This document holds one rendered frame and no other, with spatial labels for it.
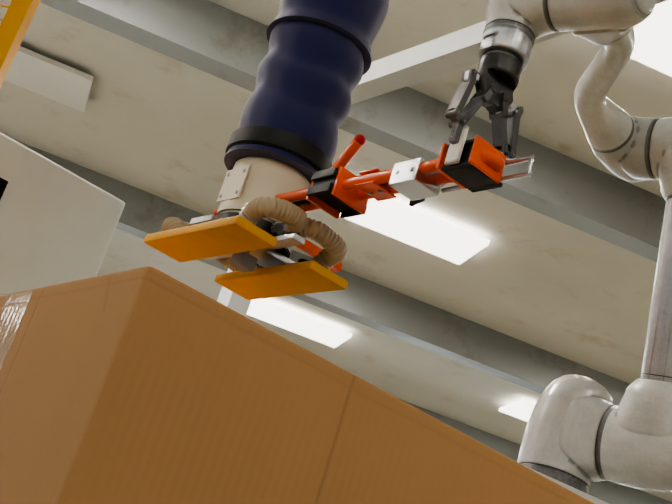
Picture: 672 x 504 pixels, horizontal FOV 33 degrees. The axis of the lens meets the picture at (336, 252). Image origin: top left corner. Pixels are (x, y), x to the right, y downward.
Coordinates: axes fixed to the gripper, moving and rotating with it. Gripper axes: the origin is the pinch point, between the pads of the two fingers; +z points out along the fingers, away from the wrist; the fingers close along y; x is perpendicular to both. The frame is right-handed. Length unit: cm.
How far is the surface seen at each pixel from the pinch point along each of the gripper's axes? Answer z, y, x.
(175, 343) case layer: 70, 77, 68
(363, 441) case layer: 70, 60, 68
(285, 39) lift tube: -35, 11, -57
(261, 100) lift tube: -19, 12, -57
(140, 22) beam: -244, -104, -455
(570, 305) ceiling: -278, -571, -503
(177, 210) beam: -272, -312, -749
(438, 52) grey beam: -193, -158, -232
